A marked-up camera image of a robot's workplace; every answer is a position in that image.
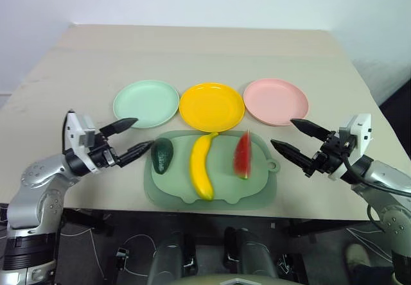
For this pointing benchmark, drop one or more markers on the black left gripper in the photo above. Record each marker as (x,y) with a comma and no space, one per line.
(102,156)

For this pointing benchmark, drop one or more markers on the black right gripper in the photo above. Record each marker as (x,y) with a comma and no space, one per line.
(330,156)

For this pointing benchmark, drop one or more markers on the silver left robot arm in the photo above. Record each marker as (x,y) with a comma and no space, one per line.
(38,182)

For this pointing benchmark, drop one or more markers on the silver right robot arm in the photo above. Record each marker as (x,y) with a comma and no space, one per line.
(382,185)

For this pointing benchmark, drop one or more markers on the light green plate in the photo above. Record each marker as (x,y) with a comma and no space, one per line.
(151,102)

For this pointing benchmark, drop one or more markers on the pink plate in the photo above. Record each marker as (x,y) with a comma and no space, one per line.
(276,100)

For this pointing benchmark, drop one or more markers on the yellow plate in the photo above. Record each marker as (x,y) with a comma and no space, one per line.
(212,105)

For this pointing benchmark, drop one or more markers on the dark green avocado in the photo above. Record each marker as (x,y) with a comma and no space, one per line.
(162,156)

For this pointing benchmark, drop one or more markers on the red watermelon slice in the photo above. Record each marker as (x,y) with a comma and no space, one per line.
(243,156)

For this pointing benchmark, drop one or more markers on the yellow banana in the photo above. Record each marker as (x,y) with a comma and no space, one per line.
(200,166)

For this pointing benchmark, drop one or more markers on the green cutting board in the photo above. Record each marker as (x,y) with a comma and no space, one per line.
(221,182)

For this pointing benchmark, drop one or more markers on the dark rounded right robot leg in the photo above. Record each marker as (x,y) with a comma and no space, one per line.
(253,256)

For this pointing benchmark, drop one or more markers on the dark rounded robot leg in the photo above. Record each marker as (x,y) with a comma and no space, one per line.
(171,259)
(253,256)

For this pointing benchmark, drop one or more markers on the dark rounded left robot leg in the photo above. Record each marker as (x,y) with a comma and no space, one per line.
(171,259)

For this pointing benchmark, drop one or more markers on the white shoe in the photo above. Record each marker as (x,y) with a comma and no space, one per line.
(358,256)

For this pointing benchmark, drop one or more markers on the grey robot torso edge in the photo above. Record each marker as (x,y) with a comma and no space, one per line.
(237,279)

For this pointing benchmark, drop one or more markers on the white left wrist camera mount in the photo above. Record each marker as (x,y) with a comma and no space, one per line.
(77,127)

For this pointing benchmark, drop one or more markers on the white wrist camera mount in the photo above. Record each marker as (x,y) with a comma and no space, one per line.
(359,131)
(77,127)

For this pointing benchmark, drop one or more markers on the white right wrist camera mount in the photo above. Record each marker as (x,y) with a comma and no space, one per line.
(359,131)

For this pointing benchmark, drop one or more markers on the black table frame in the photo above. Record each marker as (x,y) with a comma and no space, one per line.
(93,222)

